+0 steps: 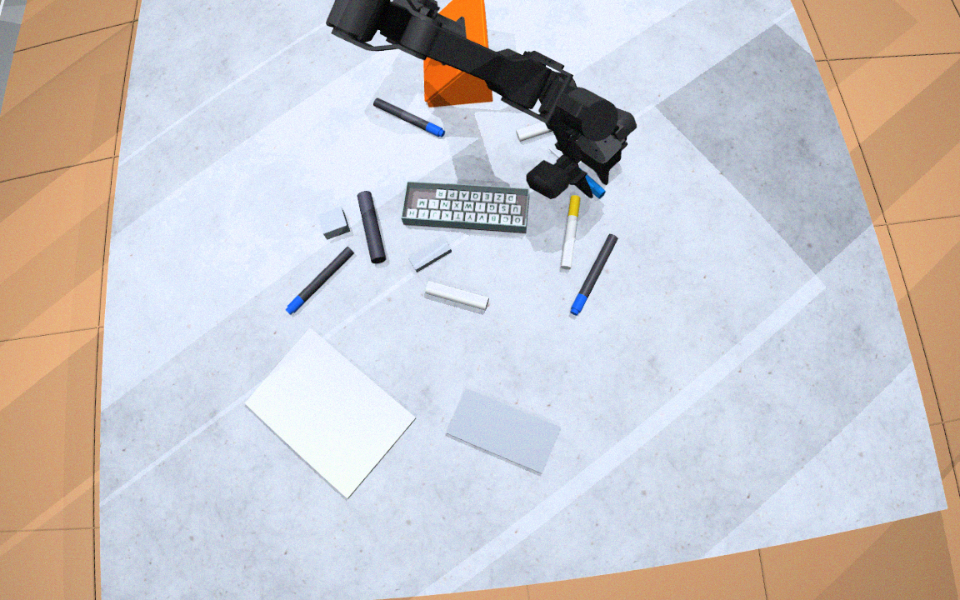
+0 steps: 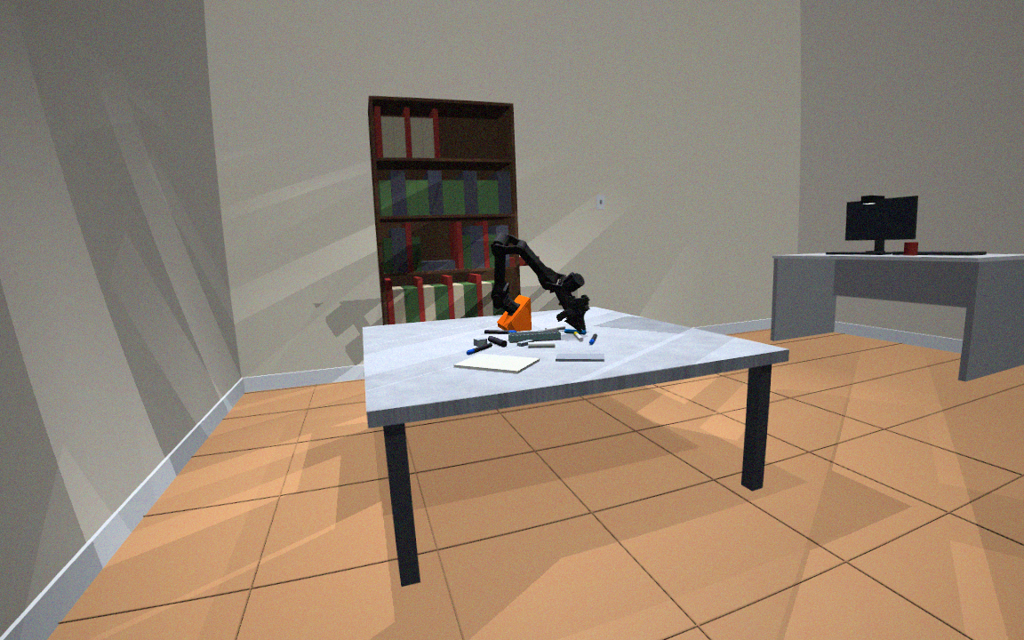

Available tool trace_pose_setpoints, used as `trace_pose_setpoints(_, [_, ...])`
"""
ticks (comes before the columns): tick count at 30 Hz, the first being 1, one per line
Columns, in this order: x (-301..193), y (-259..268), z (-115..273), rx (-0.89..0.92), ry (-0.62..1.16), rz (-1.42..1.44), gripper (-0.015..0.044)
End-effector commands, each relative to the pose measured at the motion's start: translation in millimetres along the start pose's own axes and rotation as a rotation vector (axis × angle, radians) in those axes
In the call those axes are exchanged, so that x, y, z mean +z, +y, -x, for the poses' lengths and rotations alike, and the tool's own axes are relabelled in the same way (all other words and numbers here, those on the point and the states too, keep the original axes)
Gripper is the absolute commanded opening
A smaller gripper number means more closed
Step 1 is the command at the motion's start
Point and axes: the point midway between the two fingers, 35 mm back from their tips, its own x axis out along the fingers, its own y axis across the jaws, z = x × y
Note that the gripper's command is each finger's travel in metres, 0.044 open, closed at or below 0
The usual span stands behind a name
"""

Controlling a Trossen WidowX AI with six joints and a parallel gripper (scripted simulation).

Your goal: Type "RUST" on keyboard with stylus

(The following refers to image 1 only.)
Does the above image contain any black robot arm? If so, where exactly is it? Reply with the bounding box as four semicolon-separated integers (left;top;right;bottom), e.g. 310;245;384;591
326;0;628;175

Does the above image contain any grey marker with blue cap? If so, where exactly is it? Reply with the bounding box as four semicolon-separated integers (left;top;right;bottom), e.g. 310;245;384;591
373;97;445;137
570;234;618;316
285;247;355;315

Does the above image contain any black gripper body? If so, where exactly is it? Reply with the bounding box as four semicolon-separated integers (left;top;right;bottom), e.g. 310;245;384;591
526;108;637;199

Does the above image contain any dark grey cylinder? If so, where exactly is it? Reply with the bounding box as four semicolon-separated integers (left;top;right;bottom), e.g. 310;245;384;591
357;191;387;263

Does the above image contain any white sheet of paper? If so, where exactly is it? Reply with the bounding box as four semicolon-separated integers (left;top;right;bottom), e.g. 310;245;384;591
245;328;416;498

